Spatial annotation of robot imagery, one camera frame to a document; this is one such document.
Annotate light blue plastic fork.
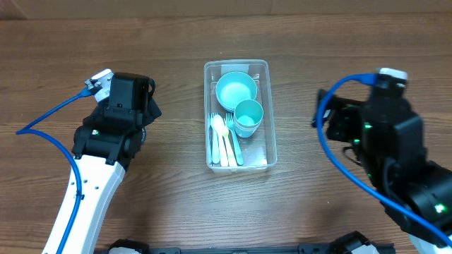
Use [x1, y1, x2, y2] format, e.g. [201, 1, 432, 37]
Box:
[210, 113, 220, 164]

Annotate pink plastic spoon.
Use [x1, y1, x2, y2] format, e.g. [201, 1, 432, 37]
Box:
[213, 113, 229, 167]

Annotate yellow plastic fork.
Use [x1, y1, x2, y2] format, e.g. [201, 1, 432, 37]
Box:
[222, 127, 237, 167]

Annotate green plastic fork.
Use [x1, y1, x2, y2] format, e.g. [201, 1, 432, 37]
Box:
[225, 113, 244, 166]

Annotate light blue bowl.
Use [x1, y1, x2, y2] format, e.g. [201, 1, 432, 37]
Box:
[215, 71, 258, 112]

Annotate green plastic cup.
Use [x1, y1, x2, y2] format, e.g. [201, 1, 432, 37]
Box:
[233, 99, 263, 138]

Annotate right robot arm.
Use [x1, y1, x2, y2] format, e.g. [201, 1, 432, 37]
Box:
[311, 68, 451, 253]

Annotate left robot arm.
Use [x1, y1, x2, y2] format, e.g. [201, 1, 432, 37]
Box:
[43, 69, 162, 253]

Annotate clear plastic container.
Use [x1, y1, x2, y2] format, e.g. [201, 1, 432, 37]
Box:
[203, 59, 278, 173]

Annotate left blue cable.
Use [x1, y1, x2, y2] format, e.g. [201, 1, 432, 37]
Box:
[15, 86, 103, 254]

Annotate blue cable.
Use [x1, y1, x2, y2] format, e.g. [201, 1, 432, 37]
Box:
[316, 73, 452, 241]
[15, 86, 103, 254]

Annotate right blue cable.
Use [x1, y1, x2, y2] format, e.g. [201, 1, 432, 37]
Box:
[316, 73, 452, 241]

